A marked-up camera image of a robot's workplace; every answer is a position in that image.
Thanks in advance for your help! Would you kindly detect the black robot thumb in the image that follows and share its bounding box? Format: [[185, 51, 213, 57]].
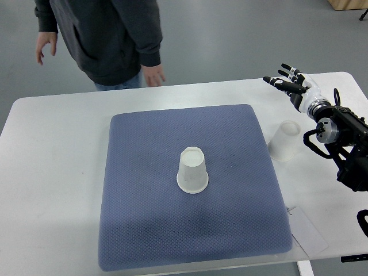
[[289, 93, 302, 112]]

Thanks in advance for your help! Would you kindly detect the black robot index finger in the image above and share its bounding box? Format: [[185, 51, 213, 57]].
[[262, 76, 306, 94]]

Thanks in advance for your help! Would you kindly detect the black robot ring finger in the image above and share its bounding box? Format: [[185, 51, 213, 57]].
[[281, 63, 305, 79]]

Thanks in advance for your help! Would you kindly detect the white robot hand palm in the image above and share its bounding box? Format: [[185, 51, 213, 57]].
[[297, 73, 328, 113]]

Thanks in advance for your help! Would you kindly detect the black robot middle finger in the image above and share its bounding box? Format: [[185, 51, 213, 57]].
[[278, 68, 299, 83]]

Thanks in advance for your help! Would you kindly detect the white paper cup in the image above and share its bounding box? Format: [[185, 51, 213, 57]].
[[267, 120, 301, 162], [177, 147, 209, 194]]

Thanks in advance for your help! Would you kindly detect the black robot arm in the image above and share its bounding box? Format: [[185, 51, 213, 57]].
[[263, 63, 367, 192]]

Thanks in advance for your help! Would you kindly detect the person's left hand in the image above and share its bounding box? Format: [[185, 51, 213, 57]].
[[141, 64, 166, 87]]

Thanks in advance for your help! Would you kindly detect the person's right hand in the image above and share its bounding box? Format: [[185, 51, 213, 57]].
[[35, 32, 58, 66]]

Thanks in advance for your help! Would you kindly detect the wooden box corner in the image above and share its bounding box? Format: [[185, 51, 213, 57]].
[[327, 0, 367, 11]]

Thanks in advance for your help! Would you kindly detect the blue textured cushion mat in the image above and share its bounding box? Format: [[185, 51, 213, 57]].
[[98, 104, 293, 271]]

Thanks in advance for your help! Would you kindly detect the white paper cup on mat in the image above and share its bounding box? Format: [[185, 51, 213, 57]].
[[177, 147, 209, 194]]

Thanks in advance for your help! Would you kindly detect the white paper tag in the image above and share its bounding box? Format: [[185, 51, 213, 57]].
[[287, 207, 328, 257]]

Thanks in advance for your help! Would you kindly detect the white table leg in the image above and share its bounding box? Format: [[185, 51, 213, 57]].
[[297, 260, 314, 276]]

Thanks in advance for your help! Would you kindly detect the black table control panel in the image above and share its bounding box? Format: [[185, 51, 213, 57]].
[[340, 254, 368, 263]]

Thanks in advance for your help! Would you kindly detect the person in dark hoodie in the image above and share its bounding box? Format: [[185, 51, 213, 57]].
[[34, 1, 162, 91]]

